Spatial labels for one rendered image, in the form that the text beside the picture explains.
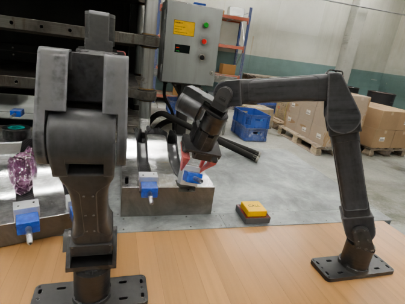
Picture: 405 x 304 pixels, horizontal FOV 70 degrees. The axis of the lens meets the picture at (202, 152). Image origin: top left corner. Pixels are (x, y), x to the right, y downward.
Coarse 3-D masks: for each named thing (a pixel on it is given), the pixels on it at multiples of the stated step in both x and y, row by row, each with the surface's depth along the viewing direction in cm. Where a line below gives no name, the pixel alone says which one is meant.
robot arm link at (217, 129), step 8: (208, 104) 70; (200, 112) 70; (208, 112) 69; (216, 112) 70; (224, 112) 70; (208, 120) 69; (216, 120) 68; (224, 120) 69; (208, 128) 70; (216, 128) 70
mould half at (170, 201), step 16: (128, 144) 101; (160, 144) 105; (128, 160) 96; (160, 160) 99; (192, 160) 102; (128, 176) 83; (160, 176) 86; (176, 176) 87; (128, 192) 77; (160, 192) 80; (176, 192) 81; (192, 192) 82; (208, 192) 84; (128, 208) 79; (144, 208) 80; (160, 208) 81; (176, 208) 83; (192, 208) 84; (208, 208) 86
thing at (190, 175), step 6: (186, 168) 80; (192, 168) 81; (198, 168) 81; (180, 174) 81; (186, 174) 77; (192, 174) 77; (198, 174) 77; (180, 180) 80; (186, 180) 76; (192, 180) 77; (198, 180) 72
